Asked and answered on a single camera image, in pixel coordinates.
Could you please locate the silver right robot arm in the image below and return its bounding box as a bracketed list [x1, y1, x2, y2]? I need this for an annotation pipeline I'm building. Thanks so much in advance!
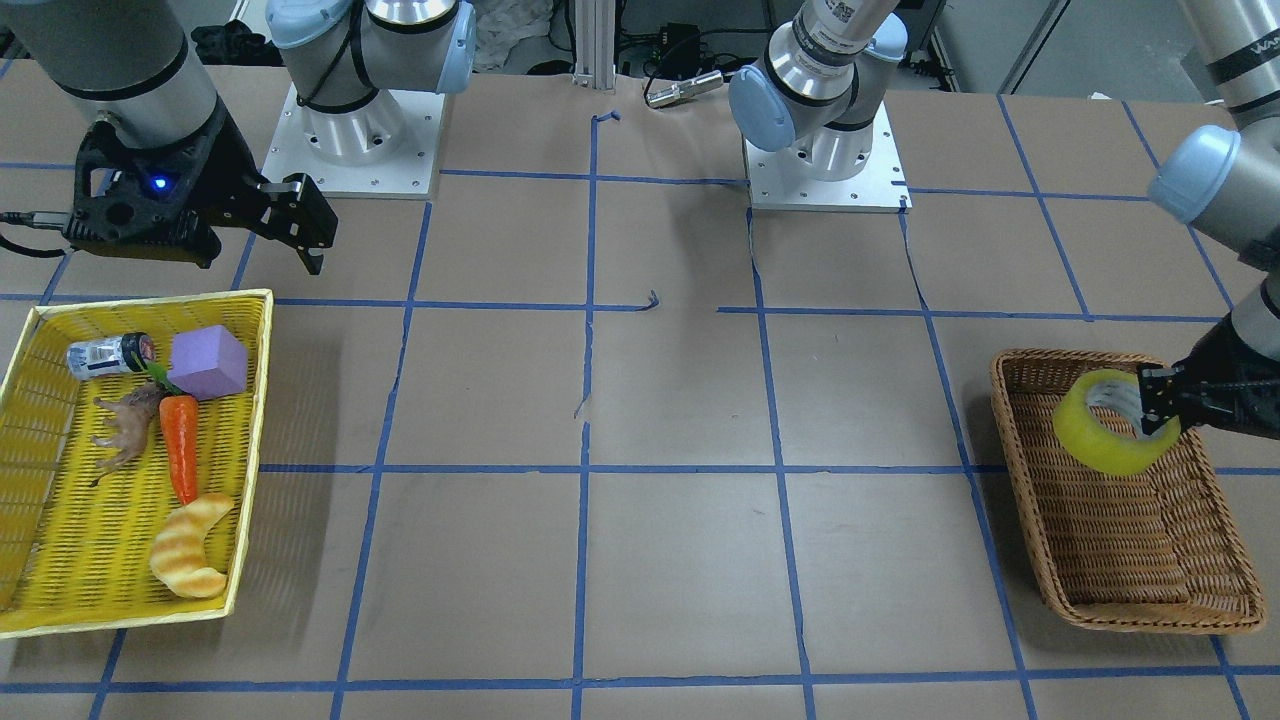
[3, 1, 477, 275]

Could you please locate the yellow woven basket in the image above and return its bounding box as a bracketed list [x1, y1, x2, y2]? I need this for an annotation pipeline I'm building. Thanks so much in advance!
[0, 290, 274, 639]

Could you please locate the yellow tape roll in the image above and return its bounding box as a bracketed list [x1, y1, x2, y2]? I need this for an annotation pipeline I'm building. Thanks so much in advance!
[1051, 368, 1181, 477]

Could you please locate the purple foam cube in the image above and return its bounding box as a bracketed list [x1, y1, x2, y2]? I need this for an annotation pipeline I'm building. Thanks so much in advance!
[166, 325, 250, 401]

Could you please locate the small black-capped bottle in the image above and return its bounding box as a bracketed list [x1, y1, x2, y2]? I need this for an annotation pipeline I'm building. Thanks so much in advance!
[65, 332, 157, 380]

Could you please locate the brown toy animal figure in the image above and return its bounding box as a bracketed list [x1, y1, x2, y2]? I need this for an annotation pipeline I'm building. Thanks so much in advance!
[90, 380, 166, 487]

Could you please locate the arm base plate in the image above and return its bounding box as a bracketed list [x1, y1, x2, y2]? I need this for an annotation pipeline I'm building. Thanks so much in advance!
[262, 86, 449, 200]
[742, 104, 913, 214]

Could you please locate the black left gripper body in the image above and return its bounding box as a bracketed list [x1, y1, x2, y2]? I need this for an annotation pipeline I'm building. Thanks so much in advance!
[1172, 314, 1279, 439]

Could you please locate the orange toy carrot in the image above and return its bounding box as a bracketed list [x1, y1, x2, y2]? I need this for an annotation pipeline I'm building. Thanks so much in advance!
[159, 395, 200, 506]

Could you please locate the aluminium frame post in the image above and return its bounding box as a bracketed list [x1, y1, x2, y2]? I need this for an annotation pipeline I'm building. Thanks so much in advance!
[572, 0, 617, 94]

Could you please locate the brown wicker basket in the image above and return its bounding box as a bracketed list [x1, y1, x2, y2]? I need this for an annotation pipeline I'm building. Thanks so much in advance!
[989, 348, 1267, 635]

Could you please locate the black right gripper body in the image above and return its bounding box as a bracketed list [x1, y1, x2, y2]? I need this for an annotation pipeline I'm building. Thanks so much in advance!
[63, 105, 266, 269]

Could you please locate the silver cylindrical connector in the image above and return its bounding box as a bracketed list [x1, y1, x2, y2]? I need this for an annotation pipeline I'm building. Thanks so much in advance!
[644, 70, 726, 110]

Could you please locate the toy croissant bread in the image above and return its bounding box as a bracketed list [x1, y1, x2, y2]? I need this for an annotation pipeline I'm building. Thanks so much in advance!
[148, 493, 234, 600]

